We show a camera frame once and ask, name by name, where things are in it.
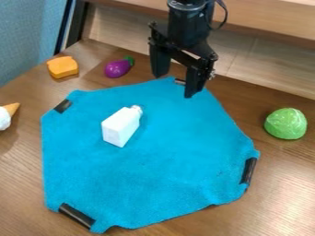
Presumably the green toy cabbage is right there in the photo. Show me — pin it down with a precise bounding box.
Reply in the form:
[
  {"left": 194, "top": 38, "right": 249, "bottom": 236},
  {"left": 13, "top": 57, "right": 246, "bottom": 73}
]
[{"left": 262, "top": 107, "right": 309, "bottom": 141}]

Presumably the orange toy bread slice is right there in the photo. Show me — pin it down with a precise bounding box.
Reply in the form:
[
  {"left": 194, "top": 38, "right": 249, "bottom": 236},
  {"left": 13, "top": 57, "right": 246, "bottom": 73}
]
[{"left": 45, "top": 55, "right": 80, "bottom": 80}]

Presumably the purple toy eggplant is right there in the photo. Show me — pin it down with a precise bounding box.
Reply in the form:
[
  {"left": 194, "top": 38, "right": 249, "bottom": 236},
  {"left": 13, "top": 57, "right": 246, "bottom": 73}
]
[{"left": 103, "top": 55, "right": 135, "bottom": 79}]

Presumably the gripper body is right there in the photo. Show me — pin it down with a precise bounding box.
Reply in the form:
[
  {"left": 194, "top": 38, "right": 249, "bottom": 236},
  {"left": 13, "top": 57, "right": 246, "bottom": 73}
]
[{"left": 146, "top": 6, "right": 219, "bottom": 81}]

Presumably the blue cloth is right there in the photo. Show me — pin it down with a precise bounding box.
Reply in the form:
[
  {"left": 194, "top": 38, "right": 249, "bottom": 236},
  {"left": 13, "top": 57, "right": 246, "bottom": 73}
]
[{"left": 39, "top": 76, "right": 262, "bottom": 234}]

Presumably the white toy bottle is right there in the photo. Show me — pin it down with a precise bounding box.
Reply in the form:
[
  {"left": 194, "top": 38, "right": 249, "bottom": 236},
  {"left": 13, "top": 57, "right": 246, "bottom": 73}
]
[{"left": 99, "top": 104, "right": 145, "bottom": 148}]

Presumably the toy ice cream cone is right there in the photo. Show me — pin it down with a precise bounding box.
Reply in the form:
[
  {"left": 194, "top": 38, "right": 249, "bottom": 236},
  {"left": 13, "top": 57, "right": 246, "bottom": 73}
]
[{"left": 0, "top": 101, "right": 23, "bottom": 132}]

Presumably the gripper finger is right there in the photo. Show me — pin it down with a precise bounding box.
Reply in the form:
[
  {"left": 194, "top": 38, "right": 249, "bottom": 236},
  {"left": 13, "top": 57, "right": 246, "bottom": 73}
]
[
  {"left": 183, "top": 58, "right": 215, "bottom": 100},
  {"left": 147, "top": 41, "right": 173, "bottom": 79}
]

